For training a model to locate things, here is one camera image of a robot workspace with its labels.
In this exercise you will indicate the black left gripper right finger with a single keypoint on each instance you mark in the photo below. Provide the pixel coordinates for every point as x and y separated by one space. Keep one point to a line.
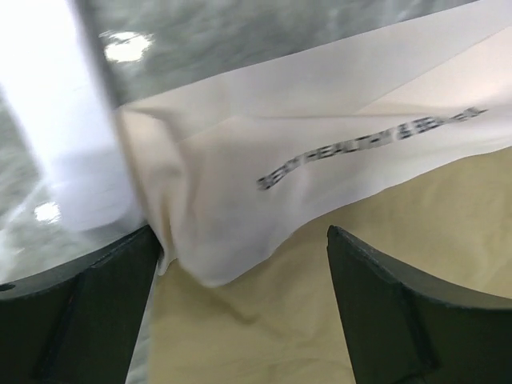
403 325

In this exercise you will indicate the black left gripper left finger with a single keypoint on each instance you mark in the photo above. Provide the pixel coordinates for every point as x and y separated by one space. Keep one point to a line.
79 322

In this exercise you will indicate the olive and cream underwear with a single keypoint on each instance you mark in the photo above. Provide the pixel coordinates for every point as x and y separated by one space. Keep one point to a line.
401 136

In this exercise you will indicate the white metal clothes rack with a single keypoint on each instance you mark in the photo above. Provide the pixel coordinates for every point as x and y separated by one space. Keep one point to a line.
53 80

